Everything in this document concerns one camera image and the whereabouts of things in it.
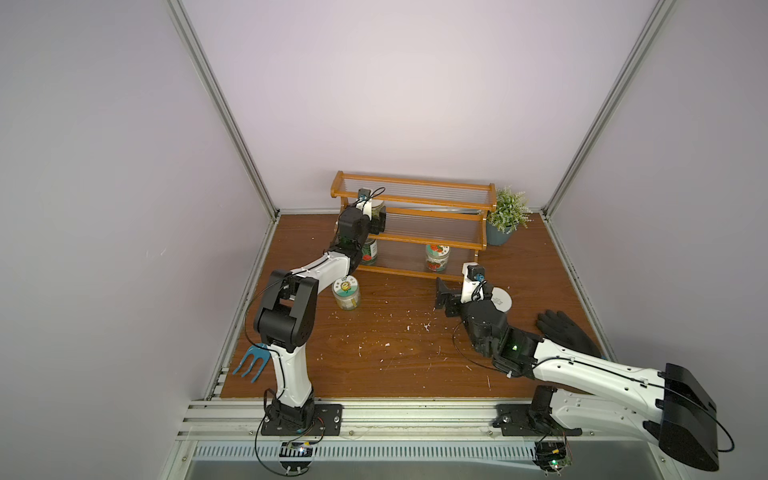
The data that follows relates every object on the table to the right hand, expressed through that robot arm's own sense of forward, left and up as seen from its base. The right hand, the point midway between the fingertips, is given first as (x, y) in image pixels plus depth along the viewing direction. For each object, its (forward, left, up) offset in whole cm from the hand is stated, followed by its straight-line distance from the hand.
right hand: (455, 275), depth 74 cm
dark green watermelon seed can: (+18, +25, -14) cm, 34 cm away
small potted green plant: (+29, -22, -5) cm, 37 cm away
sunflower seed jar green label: (+3, +31, -14) cm, 34 cm away
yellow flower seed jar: (+18, +21, +3) cm, 27 cm away
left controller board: (-36, +40, -25) cm, 59 cm away
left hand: (+27, +23, 0) cm, 35 cm away
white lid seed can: (+1, -15, -13) cm, 20 cm away
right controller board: (-35, -22, -24) cm, 48 cm away
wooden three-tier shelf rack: (+26, +5, -8) cm, 28 cm away
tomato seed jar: (+16, +3, -14) cm, 22 cm away
